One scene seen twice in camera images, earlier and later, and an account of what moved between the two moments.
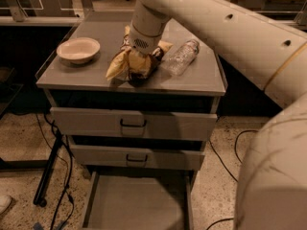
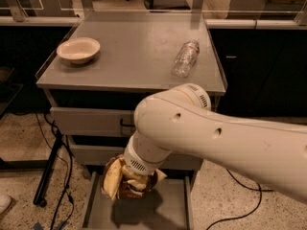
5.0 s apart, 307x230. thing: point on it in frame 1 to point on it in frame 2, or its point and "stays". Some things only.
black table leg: x=40 y=196 stays
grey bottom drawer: x=140 y=199 stays
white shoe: x=5 y=202 stays
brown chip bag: x=130 y=66 to x=119 y=181
